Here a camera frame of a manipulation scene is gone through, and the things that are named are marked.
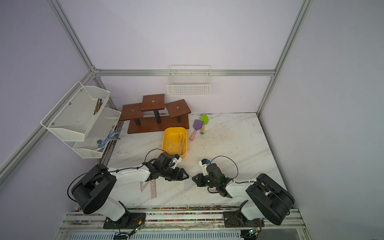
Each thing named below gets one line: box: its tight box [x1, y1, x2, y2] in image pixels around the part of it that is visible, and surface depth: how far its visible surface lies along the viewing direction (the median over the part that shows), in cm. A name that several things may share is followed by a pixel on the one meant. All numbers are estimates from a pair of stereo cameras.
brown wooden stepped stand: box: [120, 94, 192, 134], surface depth 107 cm
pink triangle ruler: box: [140, 181, 149, 193], surface depth 87 cm
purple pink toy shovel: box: [189, 119, 204, 141], surface depth 117 cm
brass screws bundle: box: [93, 98, 103, 115], surface depth 83 cm
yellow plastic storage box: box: [162, 127, 188, 159], surface depth 106 cm
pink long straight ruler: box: [150, 179, 158, 199], surface depth 85 cm
